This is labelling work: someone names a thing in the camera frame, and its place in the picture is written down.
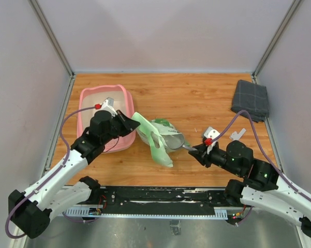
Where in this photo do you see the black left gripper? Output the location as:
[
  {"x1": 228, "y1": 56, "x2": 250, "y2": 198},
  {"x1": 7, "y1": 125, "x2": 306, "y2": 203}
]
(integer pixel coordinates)
[{"x1": 101, "y1": 109, "x2": 140, "y2": 144}]

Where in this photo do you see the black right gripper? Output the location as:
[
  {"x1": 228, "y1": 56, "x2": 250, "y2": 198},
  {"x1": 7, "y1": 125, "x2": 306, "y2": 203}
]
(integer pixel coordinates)
[{"x1": 189, "y1": 142, "x2": 244, "y2": 177}]

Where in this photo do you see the green cat litter bag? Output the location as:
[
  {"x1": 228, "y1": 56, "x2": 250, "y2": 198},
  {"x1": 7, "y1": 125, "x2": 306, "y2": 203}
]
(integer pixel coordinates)
[{"x1": 132, "y1": 112, "x2": 183, "y2": 167}]

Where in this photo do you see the grey metal scoop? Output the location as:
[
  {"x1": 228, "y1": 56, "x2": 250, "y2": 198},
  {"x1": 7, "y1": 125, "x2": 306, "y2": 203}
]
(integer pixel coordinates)
[{"x1": 164, "y1": 134, "x2": 196, "y2": 151}]

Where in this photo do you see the white plastic bag clip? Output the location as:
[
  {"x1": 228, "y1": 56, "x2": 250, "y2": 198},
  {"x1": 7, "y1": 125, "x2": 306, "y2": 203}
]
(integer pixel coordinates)
[{"x1": 230, "y1": 128, "x2": 246, "y2": 141}]

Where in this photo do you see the pink litter box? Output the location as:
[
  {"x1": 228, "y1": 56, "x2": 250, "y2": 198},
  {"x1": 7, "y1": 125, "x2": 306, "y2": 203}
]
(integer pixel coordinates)
[{"x1": 77, "y1": 85, "x2": 136, "y2": 153}]

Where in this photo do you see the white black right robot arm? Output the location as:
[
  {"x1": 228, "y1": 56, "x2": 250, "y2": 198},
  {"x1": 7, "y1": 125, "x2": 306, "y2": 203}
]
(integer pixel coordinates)
[{"x1": 188, "y1": 141, "x2": 311, "y2": 238}]

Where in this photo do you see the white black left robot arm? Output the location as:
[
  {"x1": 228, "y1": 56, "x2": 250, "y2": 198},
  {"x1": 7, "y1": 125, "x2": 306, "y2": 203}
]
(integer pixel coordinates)
[{"x1": 5, "y1": 110, "x2": 140, "y2": 239}]

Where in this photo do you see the folded dark grey cloth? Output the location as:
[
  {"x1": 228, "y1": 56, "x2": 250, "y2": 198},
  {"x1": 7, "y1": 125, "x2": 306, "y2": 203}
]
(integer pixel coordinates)
[{"x1": 231, "y1": 80, "x2": 270, "y2": 122}]

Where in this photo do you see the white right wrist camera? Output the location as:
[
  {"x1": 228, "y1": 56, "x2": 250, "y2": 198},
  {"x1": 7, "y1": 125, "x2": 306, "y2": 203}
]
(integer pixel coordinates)
[{"x1": 202, "y1": 127, "x2": 220, "y2": 154}]

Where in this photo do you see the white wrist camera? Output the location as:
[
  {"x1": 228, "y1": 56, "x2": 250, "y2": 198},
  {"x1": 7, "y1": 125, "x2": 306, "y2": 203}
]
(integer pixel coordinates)
[
  {"x1": 95, "y1": 97, "x2": 117, "y2": 117},
  {"x1": 202, "y1": 127, "x2": 220, "y2": 154}
]

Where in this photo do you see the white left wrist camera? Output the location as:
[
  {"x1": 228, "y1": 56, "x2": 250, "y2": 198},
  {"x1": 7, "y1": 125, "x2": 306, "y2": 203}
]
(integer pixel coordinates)
[{"x1": 95, "y1": 97, "x2": 117, "y2": 117}]

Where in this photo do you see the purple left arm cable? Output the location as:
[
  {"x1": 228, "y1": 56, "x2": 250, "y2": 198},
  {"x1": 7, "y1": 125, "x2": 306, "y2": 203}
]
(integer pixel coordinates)
[{"x1": 5, "y1": 105, "x2": 99, "y2": 240}]

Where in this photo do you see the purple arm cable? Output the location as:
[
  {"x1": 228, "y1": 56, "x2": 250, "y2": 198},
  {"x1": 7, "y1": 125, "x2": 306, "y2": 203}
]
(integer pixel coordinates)
[
  {"x1": 212, "y1": 110, "x2": 311, "y2": 205},
  {"x1": 5, "y1": 105, "x2": 99, "y2": 240}
]

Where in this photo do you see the grey slotted cable duct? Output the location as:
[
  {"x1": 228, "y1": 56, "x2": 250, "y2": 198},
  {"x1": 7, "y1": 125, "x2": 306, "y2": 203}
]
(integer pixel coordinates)
[{"x1": 64, "y1": 207, "x2": 228, "y2": 220}]

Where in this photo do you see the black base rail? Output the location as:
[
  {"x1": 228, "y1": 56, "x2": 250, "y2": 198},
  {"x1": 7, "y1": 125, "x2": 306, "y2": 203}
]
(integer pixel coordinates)
[{"x1": 80, "y1": 186, "x2": 243, "y2": 213}]

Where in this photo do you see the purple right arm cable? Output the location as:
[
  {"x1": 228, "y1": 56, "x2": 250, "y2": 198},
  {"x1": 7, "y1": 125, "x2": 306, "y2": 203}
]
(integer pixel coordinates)
[{"x1": 212, "y1": 110, "x2": 311, "y2": 205}]

